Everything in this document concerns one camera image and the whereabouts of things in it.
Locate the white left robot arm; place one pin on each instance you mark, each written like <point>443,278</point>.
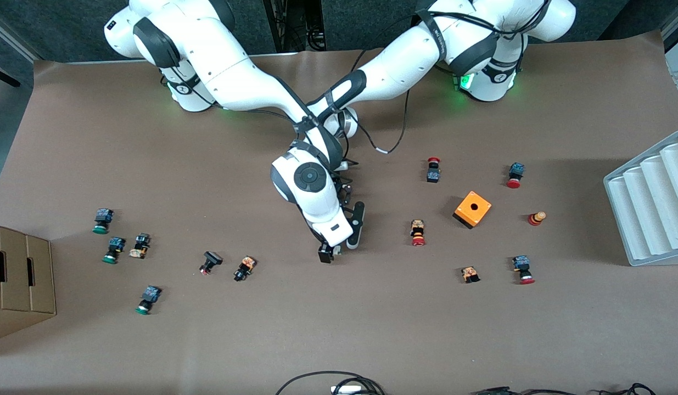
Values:
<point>415,49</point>

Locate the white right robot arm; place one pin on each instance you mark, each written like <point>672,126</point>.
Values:
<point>234,77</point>

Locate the brown paper table cover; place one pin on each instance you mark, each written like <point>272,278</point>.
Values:
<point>338,329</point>

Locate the black button with orange block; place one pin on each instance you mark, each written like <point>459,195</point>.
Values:
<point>246,265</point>

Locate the red button with orange block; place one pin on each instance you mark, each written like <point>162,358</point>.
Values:
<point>417,227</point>

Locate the red button with black block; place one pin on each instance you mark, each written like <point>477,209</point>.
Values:
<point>433,175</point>

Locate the black square button red base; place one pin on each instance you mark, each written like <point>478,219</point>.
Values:
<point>211,258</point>

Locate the white plug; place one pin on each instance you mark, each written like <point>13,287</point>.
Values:
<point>347,389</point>

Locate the small orange contact block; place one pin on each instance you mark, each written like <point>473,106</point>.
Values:
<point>470,273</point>

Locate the red button with blue block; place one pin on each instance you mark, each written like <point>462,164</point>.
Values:
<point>516,170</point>
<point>521,262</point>

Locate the green button with blue block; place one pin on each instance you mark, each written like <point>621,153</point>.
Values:
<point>115,245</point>
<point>102,216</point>
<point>150,294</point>

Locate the red and yellow knob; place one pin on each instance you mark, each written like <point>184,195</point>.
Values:
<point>535,219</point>

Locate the brown cardboard box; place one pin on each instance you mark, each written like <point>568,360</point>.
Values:
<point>20,274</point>

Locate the white ridged plastic tray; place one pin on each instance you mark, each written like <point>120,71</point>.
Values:
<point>651,208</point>

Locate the orange button enclosure box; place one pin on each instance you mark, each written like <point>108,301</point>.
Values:
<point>481,208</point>

